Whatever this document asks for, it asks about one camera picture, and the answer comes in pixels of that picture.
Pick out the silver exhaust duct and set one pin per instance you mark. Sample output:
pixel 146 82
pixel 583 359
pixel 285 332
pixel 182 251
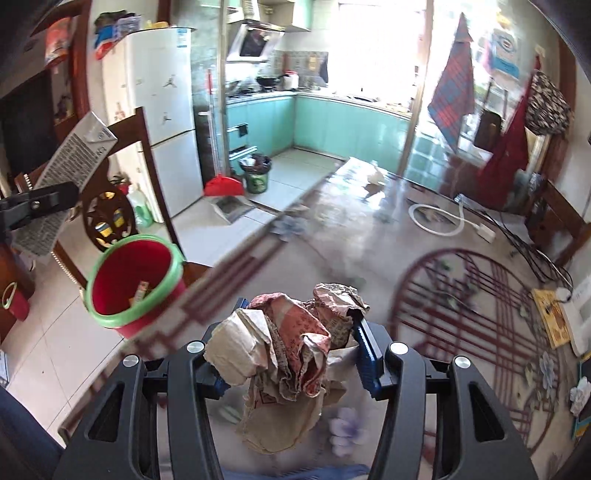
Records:
pixel 249 9

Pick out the red hanging packet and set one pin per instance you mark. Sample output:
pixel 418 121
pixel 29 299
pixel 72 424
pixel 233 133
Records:
pixel 57 41

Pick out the yellow picture book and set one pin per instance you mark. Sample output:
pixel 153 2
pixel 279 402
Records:
pixel 551 318

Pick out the grey dustpan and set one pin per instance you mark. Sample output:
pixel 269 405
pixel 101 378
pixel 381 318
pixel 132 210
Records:
pixel 231 210

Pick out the teal base cabinets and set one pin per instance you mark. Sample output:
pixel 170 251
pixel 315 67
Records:
pixel 341 129

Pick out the small red bucket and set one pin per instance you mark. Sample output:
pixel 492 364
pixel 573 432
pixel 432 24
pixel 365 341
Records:
pixel 14 302

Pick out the red broom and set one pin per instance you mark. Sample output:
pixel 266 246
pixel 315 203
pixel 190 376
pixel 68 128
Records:
pixel 224 187

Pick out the teal wall cabinets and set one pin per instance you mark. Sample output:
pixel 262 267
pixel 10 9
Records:
pixel 298 16

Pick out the dark cloth bundle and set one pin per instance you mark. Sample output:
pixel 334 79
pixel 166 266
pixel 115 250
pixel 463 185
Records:
pixel 115 21

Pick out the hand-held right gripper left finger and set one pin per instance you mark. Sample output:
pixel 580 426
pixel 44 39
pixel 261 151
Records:
pixel 203 369

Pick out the green kitchen trash bin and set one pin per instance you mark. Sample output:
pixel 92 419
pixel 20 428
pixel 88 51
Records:
pixel 256 180

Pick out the white desk lamp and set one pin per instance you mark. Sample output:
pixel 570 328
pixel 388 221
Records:
pixel 579 323

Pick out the white crumpled paper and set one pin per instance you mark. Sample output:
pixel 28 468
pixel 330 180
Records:
pixel 579 396

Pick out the blue white window poster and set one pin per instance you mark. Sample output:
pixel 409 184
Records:
pixel 505 50

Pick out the black wok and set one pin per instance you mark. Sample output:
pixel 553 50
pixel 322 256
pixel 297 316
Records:
pixel 268 81

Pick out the white fridge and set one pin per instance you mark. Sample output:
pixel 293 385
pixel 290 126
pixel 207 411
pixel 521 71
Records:
pixel 157 92

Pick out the white container with red lid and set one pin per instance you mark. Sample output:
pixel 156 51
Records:
pixel 291 81

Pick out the person's blue clothing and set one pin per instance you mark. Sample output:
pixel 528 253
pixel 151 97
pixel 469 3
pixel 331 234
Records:
pixel 23 438

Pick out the plaid cloth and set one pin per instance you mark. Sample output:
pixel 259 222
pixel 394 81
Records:
pixel 452 92

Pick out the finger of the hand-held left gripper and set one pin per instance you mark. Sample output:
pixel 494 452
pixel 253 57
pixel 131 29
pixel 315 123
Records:
pixel 53 194

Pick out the red beige paper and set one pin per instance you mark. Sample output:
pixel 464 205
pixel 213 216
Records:
pixel 277 350

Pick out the red cloth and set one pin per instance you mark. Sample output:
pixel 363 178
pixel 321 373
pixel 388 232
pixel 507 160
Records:
pixel 505 157

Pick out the blue red box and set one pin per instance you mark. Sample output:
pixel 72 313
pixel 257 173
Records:
pixel 108 41

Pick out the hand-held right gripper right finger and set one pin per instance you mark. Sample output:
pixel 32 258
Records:
pixel 369 360

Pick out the carved wooden chair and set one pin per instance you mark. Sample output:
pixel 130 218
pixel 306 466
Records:
pixel 138 134

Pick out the black white patterned bag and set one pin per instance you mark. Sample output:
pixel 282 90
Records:
pixel 549 106

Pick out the dark wooden chair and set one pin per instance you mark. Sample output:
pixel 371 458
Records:
pixel 561 217

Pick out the floral tablecloth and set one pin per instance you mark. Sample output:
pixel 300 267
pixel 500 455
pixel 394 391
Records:
pixel 369 240

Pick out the red bin with green rim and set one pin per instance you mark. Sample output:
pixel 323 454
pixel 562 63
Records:
pixel 124 277

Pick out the range hood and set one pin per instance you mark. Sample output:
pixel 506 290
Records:
pixel 254 41

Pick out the dark hanging cloth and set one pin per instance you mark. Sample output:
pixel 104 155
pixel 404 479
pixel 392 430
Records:
pixel 323 69

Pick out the white milk carton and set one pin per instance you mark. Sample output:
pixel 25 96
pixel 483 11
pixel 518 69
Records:
pixel 78 147

